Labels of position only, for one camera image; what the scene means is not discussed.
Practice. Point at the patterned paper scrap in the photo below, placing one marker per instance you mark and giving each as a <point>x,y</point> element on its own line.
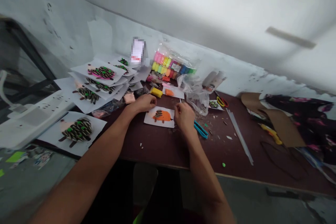
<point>42,158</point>

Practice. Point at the bundle of clear glue sticks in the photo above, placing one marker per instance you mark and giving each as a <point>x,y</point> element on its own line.
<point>240,134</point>

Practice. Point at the person's legs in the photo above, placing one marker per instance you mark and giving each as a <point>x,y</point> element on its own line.
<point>147,195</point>

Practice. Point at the small green hedgehog card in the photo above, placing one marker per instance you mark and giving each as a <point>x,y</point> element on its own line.
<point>215,104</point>

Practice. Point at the green paper scrap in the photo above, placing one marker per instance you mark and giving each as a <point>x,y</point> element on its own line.
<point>15,156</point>

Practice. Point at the orange clay piece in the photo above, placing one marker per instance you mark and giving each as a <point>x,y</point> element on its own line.
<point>169,92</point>

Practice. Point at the paper card with orange hedgehog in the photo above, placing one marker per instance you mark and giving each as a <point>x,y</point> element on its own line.
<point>164,117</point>

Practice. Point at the yellow clay lump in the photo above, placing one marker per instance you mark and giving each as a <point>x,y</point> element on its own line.
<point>156,92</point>

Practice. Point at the red clay piece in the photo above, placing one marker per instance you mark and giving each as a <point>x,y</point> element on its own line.
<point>166,78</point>

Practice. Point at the pile of hedgehog paper cards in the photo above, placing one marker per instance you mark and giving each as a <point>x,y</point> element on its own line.
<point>101,82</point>

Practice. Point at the blue scissors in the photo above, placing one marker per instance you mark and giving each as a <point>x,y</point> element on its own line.
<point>201,130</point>

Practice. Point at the dark floral cloth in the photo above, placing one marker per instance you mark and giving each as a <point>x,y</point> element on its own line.
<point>315,121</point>

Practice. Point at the pack of coloured clay bars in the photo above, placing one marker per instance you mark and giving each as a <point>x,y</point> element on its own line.
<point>170,62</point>

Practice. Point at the clear wrapper with red clay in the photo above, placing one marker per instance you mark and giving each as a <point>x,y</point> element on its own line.
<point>105,109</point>

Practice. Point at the red and yellow scissors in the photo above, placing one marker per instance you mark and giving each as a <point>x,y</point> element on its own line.
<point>222,102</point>

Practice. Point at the small white paper sheet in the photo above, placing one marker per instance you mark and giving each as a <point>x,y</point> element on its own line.
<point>179,94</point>

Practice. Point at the brown cardboard pieces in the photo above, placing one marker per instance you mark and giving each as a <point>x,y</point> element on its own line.
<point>282,127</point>

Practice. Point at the person's left fingers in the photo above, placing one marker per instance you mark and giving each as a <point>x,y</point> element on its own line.
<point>151,100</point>

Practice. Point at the person's right hand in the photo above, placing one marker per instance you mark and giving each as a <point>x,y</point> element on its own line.
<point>187,116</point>

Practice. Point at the person's left hand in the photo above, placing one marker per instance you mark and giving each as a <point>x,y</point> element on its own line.
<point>140,104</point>

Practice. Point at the large pink hedgehog paper sheet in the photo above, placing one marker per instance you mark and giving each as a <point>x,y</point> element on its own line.
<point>76,129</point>

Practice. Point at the peach clay lump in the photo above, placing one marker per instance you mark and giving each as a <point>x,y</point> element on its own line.
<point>129,98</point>

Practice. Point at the dark framed glass panel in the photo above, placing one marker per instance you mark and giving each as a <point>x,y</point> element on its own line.
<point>29,58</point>

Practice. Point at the clear plastic bag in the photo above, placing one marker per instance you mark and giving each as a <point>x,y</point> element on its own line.
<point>195,90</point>

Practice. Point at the person's right fingers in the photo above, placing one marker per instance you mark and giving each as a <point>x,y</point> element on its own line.
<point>179,109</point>

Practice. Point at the yellow utility knife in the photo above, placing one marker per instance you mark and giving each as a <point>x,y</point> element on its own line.
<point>273,133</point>

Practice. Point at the white power strip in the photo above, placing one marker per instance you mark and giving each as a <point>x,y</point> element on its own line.
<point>39,113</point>

